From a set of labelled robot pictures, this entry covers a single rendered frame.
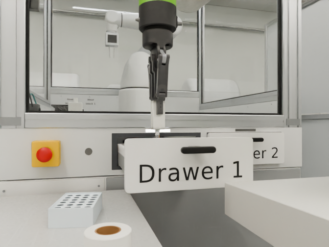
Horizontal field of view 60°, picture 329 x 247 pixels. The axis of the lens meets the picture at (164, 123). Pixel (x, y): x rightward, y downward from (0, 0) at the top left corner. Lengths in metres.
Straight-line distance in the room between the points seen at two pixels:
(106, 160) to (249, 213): 0.48
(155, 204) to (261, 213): 0.47
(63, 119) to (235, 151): 0.50
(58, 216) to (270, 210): 0.38
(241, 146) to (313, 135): 2.15
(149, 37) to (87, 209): 0.40
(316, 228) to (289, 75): 0.78
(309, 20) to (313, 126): 0.94
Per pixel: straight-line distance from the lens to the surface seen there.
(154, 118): 0.68
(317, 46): 2.84
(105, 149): 0.89
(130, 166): 0.58
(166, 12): 0.71
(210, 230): 1.04
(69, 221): 0.60
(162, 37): 0.69
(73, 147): 0.89
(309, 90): 2.84
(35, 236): 0.59
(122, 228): 0.46
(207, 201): 1.00
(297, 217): 0.47
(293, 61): 1.17
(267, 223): 0.53
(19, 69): 0.92
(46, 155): 0.83
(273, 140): 1.08
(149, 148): 0.59
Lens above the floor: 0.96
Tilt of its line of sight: level
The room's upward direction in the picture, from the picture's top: straight up
